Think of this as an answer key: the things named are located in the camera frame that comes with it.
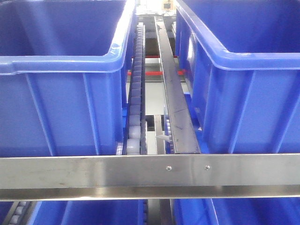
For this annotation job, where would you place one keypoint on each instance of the roller conveyor track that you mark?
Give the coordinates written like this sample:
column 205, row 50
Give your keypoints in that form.
column 136, row 123

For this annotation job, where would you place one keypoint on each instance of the large blue bin left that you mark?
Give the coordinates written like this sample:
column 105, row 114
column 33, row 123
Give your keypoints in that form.
column 63, row 70

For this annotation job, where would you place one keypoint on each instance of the large blue bin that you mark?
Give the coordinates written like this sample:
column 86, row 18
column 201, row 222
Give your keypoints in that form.
column 241, row 59
column 63, row 70

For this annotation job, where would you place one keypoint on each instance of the large blue bin right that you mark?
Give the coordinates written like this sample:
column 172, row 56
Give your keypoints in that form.
column 241, row 59

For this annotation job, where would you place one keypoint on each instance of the lower blue bin left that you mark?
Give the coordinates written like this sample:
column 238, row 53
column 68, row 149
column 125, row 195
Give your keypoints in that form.
column 106, row 212

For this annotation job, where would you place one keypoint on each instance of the lower blue bin right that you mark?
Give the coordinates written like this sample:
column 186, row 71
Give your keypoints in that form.
column 244, row 211

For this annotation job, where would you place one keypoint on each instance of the steel divider rail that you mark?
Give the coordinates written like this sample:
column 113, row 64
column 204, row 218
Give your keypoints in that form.
column 182, row 130

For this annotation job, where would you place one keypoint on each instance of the steel front shelf rail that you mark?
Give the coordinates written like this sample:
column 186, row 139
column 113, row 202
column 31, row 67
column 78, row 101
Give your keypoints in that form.
column 150, row 177

